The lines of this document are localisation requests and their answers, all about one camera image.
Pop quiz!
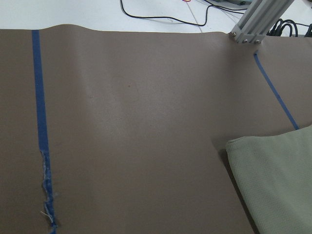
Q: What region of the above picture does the olive green long-sleeve shirt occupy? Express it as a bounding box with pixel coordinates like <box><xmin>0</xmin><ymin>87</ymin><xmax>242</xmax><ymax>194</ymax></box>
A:
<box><xmin>226</xmin><ymin>126</ymin><xmax>312</xmax><ymax>234</ymax></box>

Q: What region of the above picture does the aluminium frame post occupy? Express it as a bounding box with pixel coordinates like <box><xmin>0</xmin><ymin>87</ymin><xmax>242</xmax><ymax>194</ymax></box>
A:
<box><xmin>229</xmin><ymin>0</ymin><xmax>293</xmax><ymax>44</ymax></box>

